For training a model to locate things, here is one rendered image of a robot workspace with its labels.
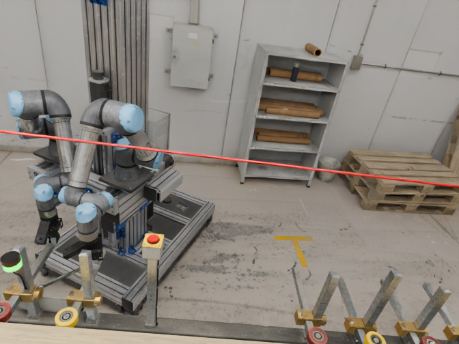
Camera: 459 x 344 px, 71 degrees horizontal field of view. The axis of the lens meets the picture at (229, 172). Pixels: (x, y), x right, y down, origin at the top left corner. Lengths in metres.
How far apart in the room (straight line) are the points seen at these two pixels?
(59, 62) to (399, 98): 3.99
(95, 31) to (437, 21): 3.72
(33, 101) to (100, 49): 0.48
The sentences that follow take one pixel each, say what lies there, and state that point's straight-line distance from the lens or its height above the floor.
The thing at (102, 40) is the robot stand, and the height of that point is 1.73.
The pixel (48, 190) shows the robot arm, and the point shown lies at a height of 1.17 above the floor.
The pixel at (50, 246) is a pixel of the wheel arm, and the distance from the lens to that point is 1.84.
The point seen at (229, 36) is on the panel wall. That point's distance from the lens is 3.72.
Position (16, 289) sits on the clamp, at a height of 0.87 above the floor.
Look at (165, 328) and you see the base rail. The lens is 1.66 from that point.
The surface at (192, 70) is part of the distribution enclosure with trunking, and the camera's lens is 3.52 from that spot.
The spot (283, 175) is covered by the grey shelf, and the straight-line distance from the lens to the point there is 4.02.
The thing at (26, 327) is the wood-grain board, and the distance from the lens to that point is 1.51.
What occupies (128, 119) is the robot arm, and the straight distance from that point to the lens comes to 1.40.
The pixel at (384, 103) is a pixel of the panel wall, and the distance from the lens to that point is 4.60.
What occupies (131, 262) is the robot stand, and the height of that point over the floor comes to 0.22.
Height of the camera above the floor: 2.09
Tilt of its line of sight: 31 degrees down
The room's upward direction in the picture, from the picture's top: 9 degrees clockwise
